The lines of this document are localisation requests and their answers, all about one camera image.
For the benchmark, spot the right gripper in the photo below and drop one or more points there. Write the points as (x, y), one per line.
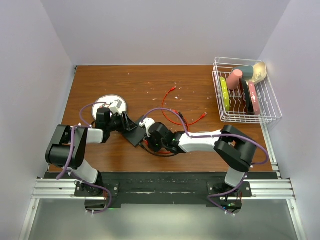
(153, 148)

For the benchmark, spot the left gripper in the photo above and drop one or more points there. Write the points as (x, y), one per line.
(126, 123)

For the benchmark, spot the black network switch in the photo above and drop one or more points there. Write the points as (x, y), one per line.
(136, 136)

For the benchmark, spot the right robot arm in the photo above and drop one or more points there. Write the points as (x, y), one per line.
(233, 146)

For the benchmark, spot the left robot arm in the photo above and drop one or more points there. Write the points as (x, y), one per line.
(68, 145)

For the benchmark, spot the white round patterned plate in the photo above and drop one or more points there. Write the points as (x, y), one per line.
(104, 102)

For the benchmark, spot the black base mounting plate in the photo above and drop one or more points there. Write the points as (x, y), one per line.
(163, 188)

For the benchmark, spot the yellow-green plate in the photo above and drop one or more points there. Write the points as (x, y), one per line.
(225, 93)

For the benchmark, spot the pink cup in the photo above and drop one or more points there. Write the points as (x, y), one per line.
(233, 80)

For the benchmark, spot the pink plate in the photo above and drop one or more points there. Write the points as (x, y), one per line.
(254, 98)

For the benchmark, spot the dark green cup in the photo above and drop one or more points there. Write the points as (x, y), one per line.
(247, 71)

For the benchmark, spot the beige bowl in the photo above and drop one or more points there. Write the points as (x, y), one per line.
(259, 72)

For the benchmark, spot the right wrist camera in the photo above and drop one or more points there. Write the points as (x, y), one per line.
(147, 122)

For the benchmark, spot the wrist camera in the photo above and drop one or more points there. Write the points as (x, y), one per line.
(117, 107)
(147, 122)

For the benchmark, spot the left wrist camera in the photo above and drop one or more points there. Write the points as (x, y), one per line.
(117, 107)

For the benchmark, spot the white wire dish rack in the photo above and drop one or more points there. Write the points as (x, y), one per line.
(269, 106)

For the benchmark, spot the aluminium frame rail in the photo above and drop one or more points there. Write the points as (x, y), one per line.
(261, 189)

